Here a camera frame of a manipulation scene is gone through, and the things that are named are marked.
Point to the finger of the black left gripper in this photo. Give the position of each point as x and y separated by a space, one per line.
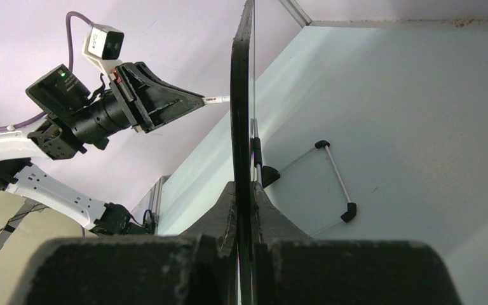
163 112
143 85

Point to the wire whiteboard stand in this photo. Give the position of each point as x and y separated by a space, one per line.
313 172

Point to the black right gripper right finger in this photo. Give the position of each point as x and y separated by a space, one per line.
272 231

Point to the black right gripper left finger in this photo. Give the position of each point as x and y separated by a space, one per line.
220 221

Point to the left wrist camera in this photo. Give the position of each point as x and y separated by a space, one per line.
102 47

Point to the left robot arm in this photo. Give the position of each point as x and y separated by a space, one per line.
72 118

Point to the white marker pen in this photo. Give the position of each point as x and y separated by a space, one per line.
216 99

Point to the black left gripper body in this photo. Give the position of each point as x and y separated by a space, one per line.
134 111

